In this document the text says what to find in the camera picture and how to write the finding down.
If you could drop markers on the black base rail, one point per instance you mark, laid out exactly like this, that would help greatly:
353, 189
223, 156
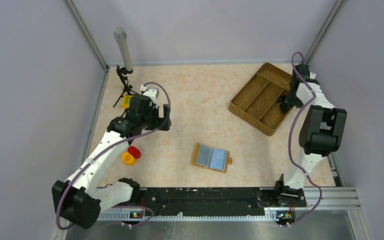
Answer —
213, 201

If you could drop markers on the grey cylinder on tripod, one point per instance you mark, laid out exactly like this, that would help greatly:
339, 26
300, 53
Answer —
120, 36

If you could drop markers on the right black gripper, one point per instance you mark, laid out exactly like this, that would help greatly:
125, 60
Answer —
290, 102

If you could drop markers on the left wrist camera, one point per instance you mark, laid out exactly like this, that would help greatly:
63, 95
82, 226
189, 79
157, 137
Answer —
151, 92

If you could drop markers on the woven brown divided tray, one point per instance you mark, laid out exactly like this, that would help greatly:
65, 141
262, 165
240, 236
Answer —
257, 102

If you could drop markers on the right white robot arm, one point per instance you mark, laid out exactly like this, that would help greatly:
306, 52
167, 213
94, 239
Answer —
321, 132

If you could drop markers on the yellow toy brick block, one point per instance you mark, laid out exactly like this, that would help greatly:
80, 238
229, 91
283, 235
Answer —
126, 100

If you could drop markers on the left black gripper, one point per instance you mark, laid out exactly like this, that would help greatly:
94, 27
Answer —
162, 123

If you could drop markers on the red yellow button toy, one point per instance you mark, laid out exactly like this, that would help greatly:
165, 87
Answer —
131, 155

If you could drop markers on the black credit card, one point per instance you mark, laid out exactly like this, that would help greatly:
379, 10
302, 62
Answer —
203, 155

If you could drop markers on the small black tripod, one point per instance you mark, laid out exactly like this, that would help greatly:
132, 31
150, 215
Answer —
123, 73

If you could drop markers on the yellow leather card holder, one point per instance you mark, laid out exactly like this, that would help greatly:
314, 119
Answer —
219, 160

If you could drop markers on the grey slotted cable duct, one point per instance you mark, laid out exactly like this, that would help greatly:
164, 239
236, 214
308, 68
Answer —
127, 216

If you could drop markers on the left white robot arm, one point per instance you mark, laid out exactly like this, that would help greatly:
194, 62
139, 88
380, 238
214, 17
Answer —
78, 199

